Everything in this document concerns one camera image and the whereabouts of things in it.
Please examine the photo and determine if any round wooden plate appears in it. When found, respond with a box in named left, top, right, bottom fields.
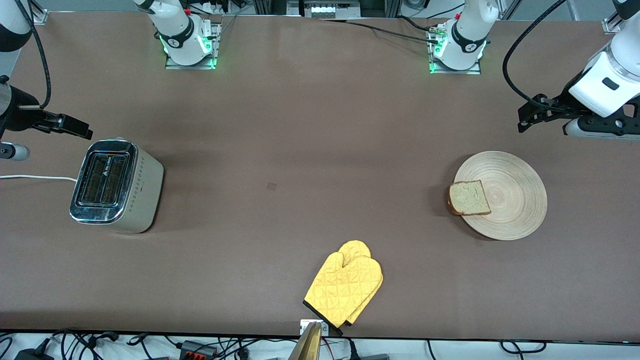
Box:
left=453, top=151, right=548, bottom=241

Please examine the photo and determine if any brown bread slice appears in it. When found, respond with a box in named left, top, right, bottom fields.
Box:
left=448, top=180, right=492, bottom=217

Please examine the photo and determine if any silver two-slot toaster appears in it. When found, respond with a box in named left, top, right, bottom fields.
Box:
left=69, top=138, right=165, bottom=234

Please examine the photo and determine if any yellow quilted oven mitt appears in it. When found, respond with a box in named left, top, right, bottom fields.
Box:
left=339, top=240, right=385, bottom=327
left=303, top=251, right=384, bottom=337

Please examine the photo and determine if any black power adapter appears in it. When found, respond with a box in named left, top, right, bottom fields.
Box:
left=14, top=347, right=55, bottom=360

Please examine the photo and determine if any white power strip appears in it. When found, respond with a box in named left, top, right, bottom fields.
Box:
left=302, top=0, right=362, bottom=19

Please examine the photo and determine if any red and black connector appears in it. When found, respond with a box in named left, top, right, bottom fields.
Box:
left=179, top=340, right=219, bottom=360

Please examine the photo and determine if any white toaster power cord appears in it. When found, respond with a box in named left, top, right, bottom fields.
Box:
left=0, top=174, right=79, bottom=183

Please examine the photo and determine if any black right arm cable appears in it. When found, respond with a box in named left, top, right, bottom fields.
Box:
left=14, top=0, right=53, bottom=110

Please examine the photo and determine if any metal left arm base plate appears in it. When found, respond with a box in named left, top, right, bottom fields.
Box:
left=428, top=29, right=484, bottom=75

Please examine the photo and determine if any thick black table cable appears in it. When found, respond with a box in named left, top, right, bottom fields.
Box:
left=396, top=15, right=437, bottom=33

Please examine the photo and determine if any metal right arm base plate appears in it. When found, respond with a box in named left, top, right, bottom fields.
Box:
left=165, top=21, right=221, bottom=70

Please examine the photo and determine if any thin black table cable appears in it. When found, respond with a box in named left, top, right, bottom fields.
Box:
left=320, top=19, right=441, bottom=45

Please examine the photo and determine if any black looped floor cable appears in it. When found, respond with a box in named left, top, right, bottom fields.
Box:
left=500, top=339, right=547, bottom=354

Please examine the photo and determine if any small metal edge bracket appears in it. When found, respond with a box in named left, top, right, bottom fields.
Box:
left=299, top=319, right=330, bottom=337

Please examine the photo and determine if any tan tapered post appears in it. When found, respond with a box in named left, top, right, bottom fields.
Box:
left=287, top=321, right=322, bottom=360

